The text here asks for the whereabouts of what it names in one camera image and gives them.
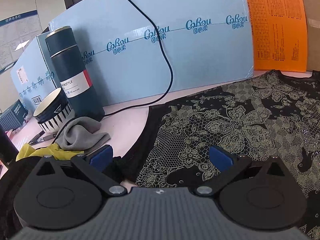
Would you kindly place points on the blue grey device box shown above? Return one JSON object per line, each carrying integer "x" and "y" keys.
{"x": 13, "y": 117}

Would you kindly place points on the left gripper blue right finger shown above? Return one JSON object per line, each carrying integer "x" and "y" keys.
{"x": 220, "y": 158}

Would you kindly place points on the striped ceramic bowl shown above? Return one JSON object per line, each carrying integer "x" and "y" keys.
{"x": 53, "y": 111}

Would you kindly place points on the orange cardboard box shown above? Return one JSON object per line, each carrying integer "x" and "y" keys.
{"x": 279, "y": 32}

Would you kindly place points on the yellow cloth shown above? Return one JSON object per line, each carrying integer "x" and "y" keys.
{"x": 53, "y": 149}

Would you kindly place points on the small light blue box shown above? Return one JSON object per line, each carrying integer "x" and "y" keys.
{"x": 33, "y": 74}

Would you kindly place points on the grey cloth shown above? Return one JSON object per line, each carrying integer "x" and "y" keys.
{"x": 81, "y": 134}

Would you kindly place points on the black lace patterned garment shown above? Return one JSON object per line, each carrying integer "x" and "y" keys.
{"x": 268, "y": 115}

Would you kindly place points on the brown cardboard box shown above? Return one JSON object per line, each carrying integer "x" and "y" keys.
{"x": 312, "y": 11}

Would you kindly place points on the black garment pile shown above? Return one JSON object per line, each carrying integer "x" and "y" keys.
{"x": 11, "y": 182}

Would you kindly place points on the large light blue box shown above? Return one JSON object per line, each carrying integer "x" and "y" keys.
{"x": 134, "y": 49}

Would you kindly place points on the black pen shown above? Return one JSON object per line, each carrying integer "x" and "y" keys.
{"x": 41, "y": 138}

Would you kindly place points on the black steel thermos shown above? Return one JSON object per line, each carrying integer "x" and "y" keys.
{"x": 8, "y": 151}

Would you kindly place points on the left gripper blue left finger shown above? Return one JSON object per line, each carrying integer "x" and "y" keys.
{"x": 101, "y": 158}

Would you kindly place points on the dark teal thermos bottle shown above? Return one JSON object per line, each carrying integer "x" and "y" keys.
{"x": 72, "y": 73}

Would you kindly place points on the wall notice board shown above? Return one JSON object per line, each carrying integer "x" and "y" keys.
{"x": 16, "y": 33}

